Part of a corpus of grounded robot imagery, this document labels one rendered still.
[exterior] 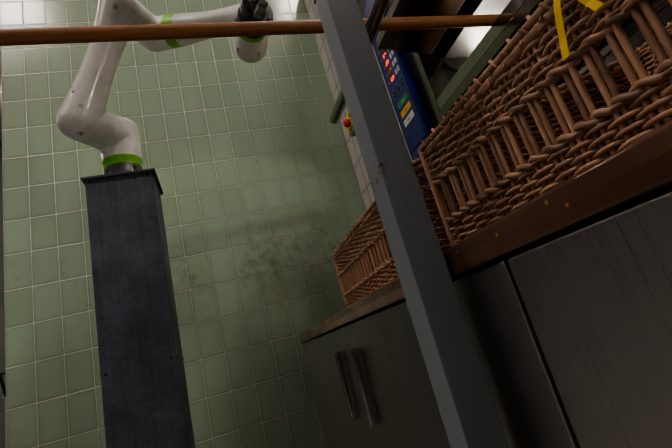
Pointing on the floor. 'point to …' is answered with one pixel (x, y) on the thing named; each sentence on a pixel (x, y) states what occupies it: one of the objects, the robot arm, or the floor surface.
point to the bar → (404, 200)
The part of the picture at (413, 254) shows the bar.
